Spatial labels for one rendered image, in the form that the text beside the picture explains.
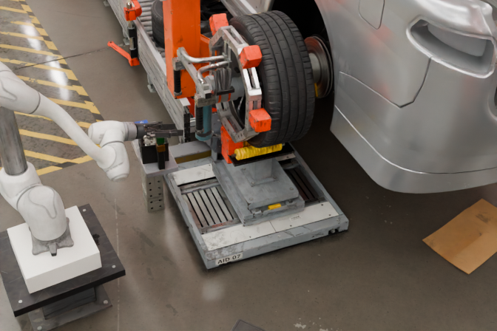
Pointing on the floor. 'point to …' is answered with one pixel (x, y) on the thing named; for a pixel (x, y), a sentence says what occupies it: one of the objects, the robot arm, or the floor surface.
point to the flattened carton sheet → (467, 237)
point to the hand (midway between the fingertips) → (174, 129)
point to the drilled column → (152, 192)
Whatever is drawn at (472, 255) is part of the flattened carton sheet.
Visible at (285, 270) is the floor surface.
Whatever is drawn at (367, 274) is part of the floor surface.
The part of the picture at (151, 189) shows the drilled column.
